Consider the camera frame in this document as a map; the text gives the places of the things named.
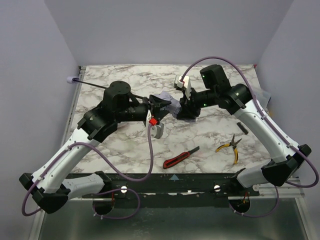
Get lavender folding umbrella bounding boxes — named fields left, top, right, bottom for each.
left=66, top=76, right=182, bottom=119

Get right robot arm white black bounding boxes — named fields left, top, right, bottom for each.
left=174, top=64, right=312, bottom=188

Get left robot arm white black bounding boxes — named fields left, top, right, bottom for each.
left=19, top=80, right=172, bottom=214

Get red black utility knife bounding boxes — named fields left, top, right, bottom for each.
left=162, top=146, right=200, bottom=169

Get small black comb part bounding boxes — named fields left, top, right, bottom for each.
left=236, top=122, right=249, bottom=135

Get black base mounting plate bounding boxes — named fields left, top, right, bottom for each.
left=84, top=173, right=259, bottom=209

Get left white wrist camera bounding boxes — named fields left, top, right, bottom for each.
left=144, top=110, right=164, bottom=139

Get yellow handled pliers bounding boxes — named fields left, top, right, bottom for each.
left=215, top=133, right=243, bottom=165

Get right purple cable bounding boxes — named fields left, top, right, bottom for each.
left=181, top=56, right=320, bottom=218

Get purple cable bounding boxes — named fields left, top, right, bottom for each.
left=21, top=123, right=155, bottom=220
left=181, top=56, right=320, bottom=218

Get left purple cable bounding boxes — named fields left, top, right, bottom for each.
left=21, top=123, right=155, bottom=220

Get aluminium frame rail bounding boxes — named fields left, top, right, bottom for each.
left=60, top=174, right=303, bottom=200

